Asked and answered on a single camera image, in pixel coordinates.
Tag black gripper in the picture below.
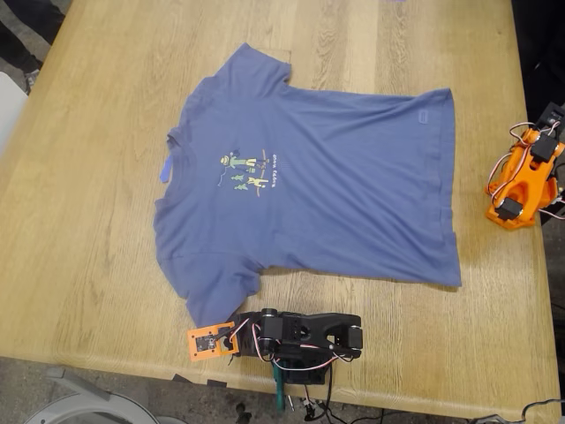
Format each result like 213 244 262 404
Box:
227 310 266 359

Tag blue printed T-shirt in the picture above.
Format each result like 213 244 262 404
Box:
153 42 463 330

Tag green table clamp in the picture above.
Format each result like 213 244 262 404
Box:
271 360 289 413

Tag blue tape strip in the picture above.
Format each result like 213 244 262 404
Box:
158 154 175 185

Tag white chair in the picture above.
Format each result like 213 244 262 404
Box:
0 70 28 156

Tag grey sneaker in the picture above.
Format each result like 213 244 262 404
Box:
23 68 44 96

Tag dark trouser legs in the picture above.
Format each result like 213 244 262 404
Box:
0 0 68 75

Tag person in dark clothing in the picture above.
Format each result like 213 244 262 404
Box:
511 0 565 107

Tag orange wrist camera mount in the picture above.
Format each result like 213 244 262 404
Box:
186 321 237 365

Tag black camera cable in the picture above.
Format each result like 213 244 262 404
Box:
303 366 389 424

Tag grey ring stool base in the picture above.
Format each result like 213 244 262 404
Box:
24 366 156 424

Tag wooden cable hatch cover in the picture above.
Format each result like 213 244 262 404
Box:
260 46 293 65

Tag grey floor cable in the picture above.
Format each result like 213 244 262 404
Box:
466 398 565 424

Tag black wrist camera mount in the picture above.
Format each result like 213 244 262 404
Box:
537 102 565 130

